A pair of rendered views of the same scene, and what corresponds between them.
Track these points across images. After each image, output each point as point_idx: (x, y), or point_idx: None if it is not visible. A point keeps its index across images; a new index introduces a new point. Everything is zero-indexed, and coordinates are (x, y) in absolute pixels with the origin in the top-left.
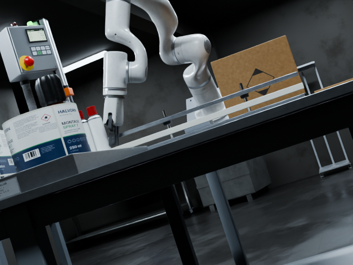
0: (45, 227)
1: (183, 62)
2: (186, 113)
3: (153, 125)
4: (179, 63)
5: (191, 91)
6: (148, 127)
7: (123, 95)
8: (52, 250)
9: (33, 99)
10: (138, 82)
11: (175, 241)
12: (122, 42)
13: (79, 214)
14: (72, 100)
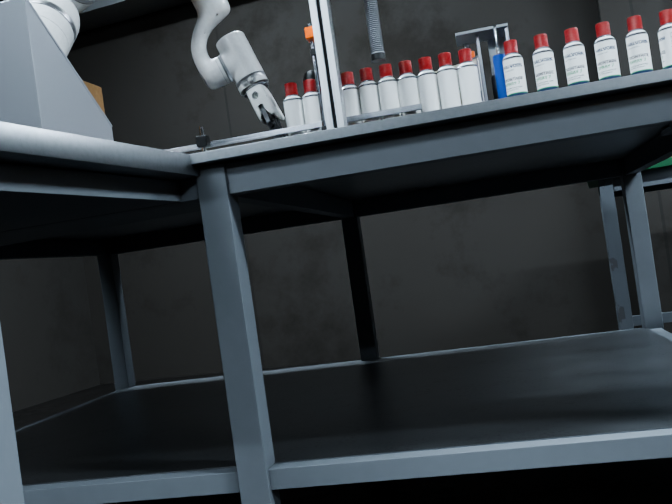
0: (341, 220)
1: (84, 7)
2: (181, 152)
3: (226, 144)
4: (90, 2)
5: (71, 46)
6: (231, 143)
7: (243, 90)
8: (343, 234)
9: (365, 11)
10: (219, 87)
11: (257, 338)
12: (214, 26)
13: (316, 223)
14: (313, 32)
